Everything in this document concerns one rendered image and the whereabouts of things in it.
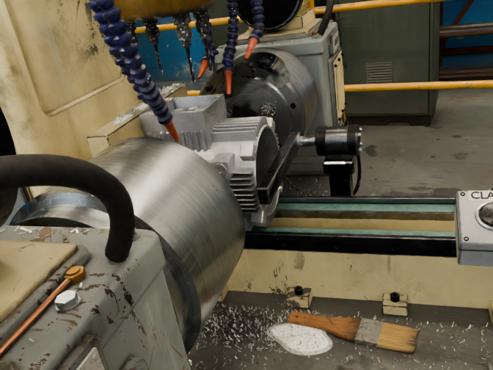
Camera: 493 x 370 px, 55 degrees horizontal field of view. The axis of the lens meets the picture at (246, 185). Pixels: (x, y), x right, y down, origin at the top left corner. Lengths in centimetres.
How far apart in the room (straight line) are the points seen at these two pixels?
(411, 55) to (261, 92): 286
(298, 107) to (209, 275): 56
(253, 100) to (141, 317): 70
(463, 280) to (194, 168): 46
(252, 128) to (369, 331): 37
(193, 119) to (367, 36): 313
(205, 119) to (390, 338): 45
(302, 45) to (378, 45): 265
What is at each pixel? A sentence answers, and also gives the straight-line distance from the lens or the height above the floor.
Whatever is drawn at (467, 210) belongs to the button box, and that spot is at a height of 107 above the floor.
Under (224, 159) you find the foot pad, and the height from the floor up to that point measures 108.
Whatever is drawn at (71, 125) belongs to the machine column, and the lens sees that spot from 89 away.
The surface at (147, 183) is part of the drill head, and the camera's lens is 54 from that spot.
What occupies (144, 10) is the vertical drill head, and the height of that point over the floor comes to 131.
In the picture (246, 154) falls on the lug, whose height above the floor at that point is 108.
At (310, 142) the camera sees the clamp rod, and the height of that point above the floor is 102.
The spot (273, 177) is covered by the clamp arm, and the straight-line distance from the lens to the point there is 78.
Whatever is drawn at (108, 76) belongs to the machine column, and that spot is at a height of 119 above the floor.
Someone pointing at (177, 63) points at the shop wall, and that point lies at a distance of 693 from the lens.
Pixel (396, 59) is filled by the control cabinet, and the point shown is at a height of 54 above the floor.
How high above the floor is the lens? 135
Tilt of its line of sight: 25 degrees down
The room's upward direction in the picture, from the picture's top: 10 degrees counter-clockwise
